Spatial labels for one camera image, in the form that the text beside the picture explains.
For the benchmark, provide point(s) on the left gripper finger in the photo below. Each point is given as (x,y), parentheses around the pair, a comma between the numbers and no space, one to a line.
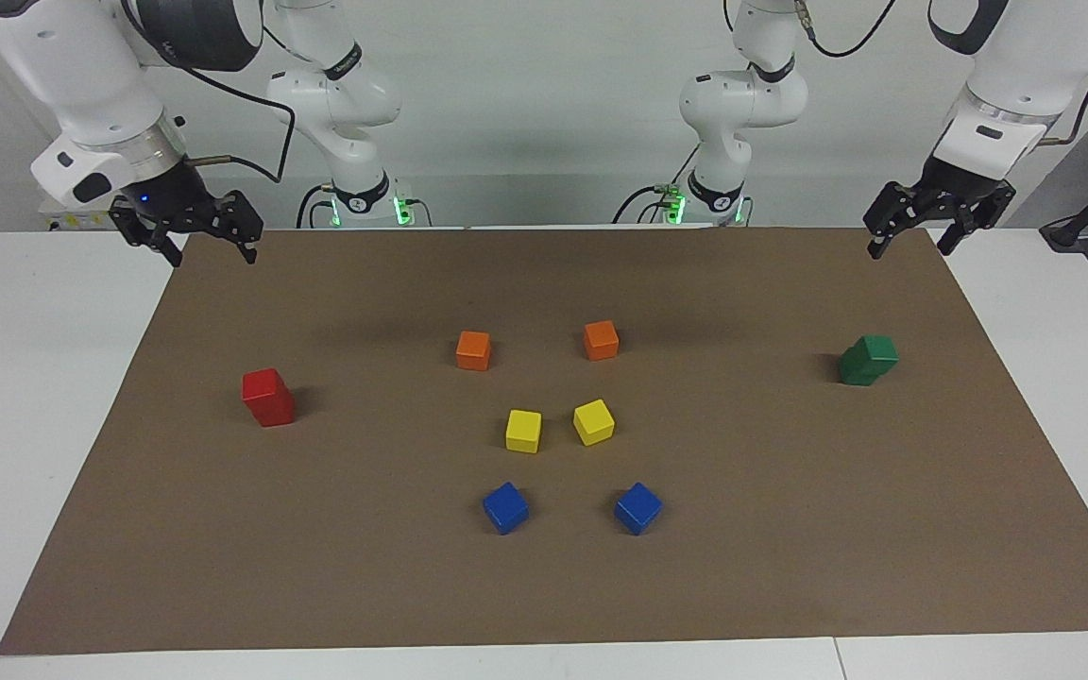
(983,212)
(895,210)

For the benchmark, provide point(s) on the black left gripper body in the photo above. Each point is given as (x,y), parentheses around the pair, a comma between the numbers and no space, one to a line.
(955,184)

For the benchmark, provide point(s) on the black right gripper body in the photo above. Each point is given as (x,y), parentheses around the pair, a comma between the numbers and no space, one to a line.
(171,194)

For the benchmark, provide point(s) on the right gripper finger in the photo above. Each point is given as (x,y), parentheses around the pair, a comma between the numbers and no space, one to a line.
(143,225)
(237,219)

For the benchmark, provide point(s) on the green wooden cube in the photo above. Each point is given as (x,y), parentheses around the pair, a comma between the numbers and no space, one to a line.
(879,351)
(854,370)

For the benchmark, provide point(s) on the red wooden cube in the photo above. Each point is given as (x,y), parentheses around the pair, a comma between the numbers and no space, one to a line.
(264,385)
(275,416)

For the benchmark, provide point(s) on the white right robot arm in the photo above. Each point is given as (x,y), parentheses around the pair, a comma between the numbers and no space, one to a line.
(81,76)

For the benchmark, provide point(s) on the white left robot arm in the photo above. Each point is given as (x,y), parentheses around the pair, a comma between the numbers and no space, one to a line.
(742,104)

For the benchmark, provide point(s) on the white box yellow labels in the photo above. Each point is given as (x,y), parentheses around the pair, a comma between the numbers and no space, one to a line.
(81,222)

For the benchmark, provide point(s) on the orange wooden cube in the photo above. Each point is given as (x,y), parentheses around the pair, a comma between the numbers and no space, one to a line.
(473,350)
(601,340)

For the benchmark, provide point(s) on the yellow wooden cube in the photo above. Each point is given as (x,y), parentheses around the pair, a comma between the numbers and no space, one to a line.
(593,421)
(523,431)

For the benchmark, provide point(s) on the blue wooden cube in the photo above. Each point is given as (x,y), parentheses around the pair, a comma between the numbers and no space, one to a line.
(638,508)
(505,507)

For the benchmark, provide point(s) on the brown table mat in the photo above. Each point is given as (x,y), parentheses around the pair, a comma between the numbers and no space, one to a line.
(544,586)

